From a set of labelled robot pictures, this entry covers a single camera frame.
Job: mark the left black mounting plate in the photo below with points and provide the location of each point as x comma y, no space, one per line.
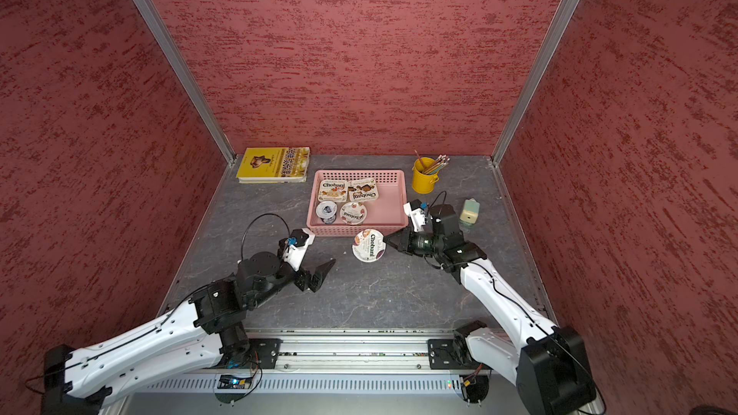
264,352

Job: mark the single red pencil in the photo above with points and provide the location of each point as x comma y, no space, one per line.
419,159

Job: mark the pink plastic basket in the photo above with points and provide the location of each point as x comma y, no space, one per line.
346,202

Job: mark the Chobani passion fruit yogurt tub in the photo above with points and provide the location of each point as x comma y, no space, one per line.
369,246

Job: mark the aluminium corner post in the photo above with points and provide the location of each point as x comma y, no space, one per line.
557,28
160,32

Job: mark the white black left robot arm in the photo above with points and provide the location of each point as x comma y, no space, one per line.
205,331

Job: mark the Chobani raspberry yogurt tub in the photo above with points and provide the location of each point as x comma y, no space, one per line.
353,213

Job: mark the yellow metal pencil cup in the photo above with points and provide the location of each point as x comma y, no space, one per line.
421,183

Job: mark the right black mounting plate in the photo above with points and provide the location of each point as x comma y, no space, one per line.
443,356

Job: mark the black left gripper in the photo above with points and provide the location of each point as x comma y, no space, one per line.
304,280

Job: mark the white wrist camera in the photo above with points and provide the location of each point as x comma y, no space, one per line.
417,211
293,249

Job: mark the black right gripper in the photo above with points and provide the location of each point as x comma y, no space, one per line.
405,240

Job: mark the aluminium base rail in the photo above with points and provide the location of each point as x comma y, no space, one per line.
307,351

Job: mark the bundle of coloured pencils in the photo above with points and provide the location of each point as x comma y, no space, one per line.
438,164

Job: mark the Chobani Flip strawberry yogurt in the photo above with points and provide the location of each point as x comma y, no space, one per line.
333,191

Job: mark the white perforated cable duct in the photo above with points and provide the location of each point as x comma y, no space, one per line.
421,384

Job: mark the left aluminium corner post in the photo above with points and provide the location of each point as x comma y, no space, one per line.
160,32

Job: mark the right aluminium corner post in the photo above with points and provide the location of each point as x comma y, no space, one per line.
557,28

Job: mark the small Dairy Farmers yogurt cup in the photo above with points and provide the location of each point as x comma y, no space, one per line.
326,212

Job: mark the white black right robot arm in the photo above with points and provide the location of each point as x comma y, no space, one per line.
547,363

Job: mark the black mounting plate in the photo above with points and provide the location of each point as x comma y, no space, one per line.
443,356
264,352

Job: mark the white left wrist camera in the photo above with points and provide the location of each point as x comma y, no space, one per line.
293,249

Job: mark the yellow book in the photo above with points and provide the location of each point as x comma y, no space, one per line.
274,165

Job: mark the Chobani Flip chocolate yogurt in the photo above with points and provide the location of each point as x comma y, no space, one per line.
363,190

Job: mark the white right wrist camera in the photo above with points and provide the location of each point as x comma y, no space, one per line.
417,211

